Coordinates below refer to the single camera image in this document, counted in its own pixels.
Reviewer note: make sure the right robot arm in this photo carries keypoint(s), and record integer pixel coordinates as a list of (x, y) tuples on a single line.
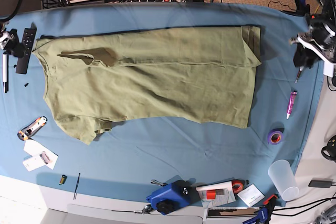
[(13, 14)]

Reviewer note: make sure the blue orange clamp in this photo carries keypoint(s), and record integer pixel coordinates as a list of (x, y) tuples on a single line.
[(265, 212)]

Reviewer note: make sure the translucent plastic cup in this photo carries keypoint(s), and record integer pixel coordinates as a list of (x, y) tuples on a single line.
[(282, 176)]

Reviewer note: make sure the black remote control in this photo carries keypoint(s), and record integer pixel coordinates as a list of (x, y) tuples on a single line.
[(27, 42)]

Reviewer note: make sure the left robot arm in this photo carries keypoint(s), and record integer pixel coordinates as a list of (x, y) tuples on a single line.
[(328, 9)]

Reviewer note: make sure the red tape roll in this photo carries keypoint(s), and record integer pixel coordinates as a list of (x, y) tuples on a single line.
[(237, 186)]

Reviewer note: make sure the black marker pen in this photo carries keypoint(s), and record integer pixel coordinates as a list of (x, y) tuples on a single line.
[(5, 71)]

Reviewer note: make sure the white paper sheets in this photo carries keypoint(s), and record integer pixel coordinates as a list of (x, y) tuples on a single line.
[(39, 156)]

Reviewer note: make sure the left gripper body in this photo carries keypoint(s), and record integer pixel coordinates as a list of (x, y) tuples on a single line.
[(319, 38)]

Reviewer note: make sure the red handled screwdriver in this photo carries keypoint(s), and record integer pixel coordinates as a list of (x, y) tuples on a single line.
[(299, 74)]

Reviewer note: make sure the metal key ring clip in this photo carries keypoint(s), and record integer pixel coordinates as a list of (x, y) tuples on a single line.
[(147, 209)]

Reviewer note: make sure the olive green t-shirt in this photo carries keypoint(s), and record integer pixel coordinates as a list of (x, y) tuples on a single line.
[(202, 74)]

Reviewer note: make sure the blue plastic box with knob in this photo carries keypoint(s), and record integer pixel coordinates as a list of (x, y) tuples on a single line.
[(169, 197)]

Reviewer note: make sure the purple tape roll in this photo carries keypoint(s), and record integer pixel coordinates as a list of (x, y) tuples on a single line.
[(275, 136)]

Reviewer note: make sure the small green battery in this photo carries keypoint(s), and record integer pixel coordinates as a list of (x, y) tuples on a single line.
[(62, 179)]

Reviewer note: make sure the small black adapter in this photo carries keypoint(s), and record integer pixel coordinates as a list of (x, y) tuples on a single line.
[(316, 183)]

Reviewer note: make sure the orange grey utility knife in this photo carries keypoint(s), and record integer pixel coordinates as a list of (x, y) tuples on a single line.
[(32, 129)]

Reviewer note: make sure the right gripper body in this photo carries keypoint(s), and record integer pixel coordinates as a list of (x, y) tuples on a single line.
[(7, 37)]

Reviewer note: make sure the white paper card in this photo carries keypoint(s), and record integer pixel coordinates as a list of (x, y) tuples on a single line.
[(251, 195)]

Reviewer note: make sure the clear case with red part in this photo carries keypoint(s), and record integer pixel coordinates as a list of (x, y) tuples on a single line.
[(216, 195)]

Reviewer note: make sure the purple glue tube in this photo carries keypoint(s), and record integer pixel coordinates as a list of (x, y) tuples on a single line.
[(291, 102)]

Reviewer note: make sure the blue table cloth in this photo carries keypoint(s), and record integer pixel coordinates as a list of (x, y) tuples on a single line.
[(121, 163)]

